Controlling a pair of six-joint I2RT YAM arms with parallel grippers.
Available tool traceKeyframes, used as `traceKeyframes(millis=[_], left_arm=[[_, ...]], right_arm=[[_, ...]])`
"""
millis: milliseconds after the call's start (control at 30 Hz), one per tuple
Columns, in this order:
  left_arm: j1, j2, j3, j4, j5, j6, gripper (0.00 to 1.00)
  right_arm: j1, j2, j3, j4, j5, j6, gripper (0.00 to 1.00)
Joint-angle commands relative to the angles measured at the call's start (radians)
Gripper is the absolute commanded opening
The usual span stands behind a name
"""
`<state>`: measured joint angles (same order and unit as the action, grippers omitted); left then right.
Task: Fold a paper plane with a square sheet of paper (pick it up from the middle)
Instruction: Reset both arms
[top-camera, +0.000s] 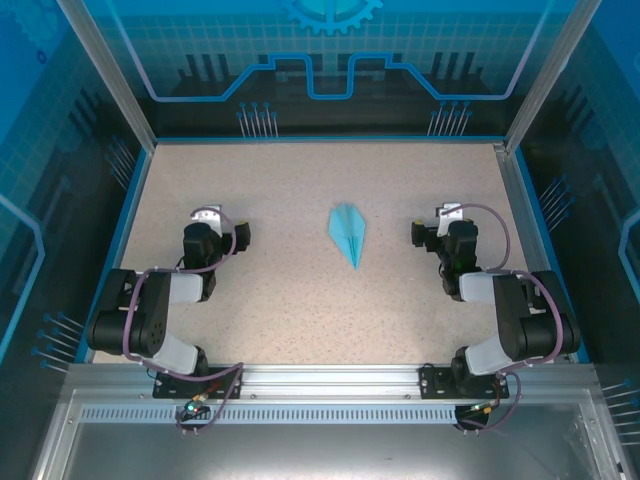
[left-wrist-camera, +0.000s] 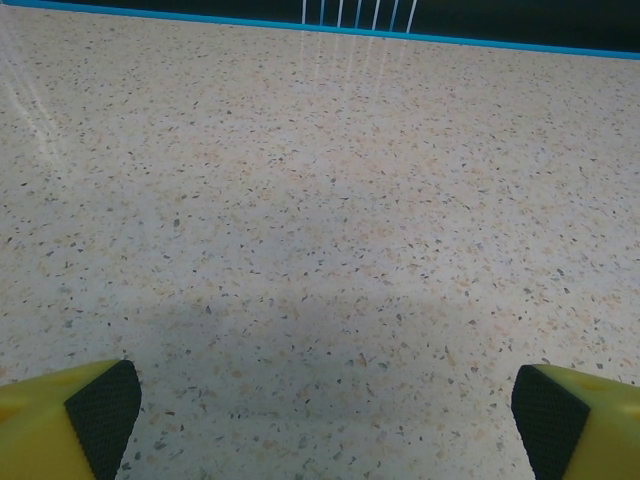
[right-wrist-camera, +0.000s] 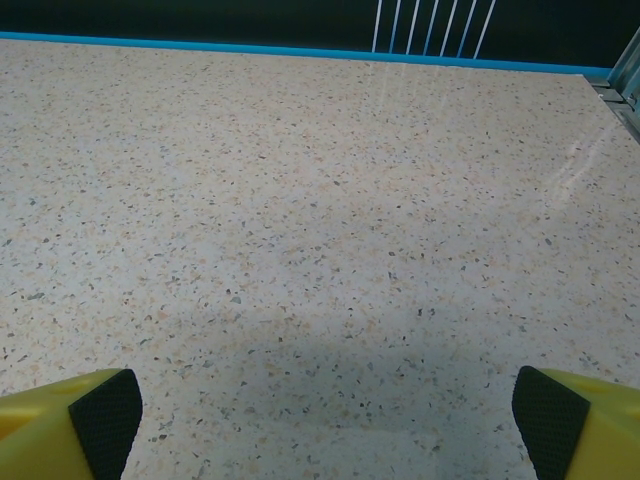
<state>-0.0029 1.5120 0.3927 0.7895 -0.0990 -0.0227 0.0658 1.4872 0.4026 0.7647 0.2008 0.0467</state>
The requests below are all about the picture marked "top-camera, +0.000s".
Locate light blue paper sheet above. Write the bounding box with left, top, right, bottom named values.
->
left=327, top=202, right=366, bottom=271

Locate steel sheet tray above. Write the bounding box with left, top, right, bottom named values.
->
left=29, top=389, right=631, bottom=480

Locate aluminium side rail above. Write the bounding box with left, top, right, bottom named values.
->
left=492, top=142, right=574, bottom=364

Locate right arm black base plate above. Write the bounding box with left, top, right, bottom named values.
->
left=418, top=364, right=507, bottom=400

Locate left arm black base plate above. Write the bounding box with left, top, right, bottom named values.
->
left=152, top=366, right=245, bottom=400

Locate aluminium mounting rail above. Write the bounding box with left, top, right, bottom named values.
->
left=67, top=363, right=596, bottom=401

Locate aluminium frame post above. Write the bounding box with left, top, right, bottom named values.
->
left=502, top=0, right=604, bottom=151
left=54, top=0, right=159, bottom=151

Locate slotted metal cable duct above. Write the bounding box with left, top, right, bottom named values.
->
left=79, top=407, right=584, bottom=425

